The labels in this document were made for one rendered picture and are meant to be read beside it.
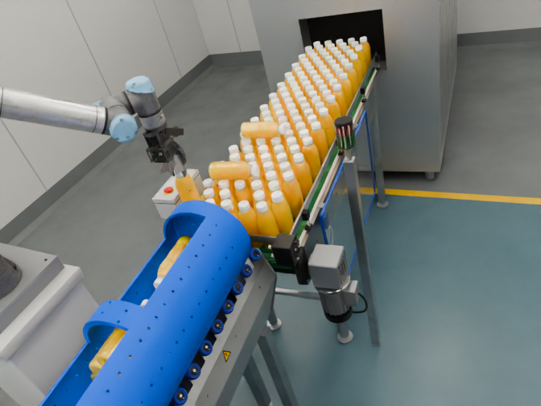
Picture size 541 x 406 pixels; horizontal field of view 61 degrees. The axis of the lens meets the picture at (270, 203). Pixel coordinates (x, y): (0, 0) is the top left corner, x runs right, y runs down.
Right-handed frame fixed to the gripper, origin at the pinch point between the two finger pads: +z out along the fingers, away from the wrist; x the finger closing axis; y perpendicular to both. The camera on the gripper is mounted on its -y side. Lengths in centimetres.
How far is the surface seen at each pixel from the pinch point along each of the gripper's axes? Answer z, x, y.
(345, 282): 48, 53, -1
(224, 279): 12.1, 31.0, 34.3
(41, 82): 28, -253, -163
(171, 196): 12.3, -9.2, -1.4
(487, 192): 120, 101, -154
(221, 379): 37, 31, 51
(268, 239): 25.3, 29.6, 3.7
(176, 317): 6, 29, 54
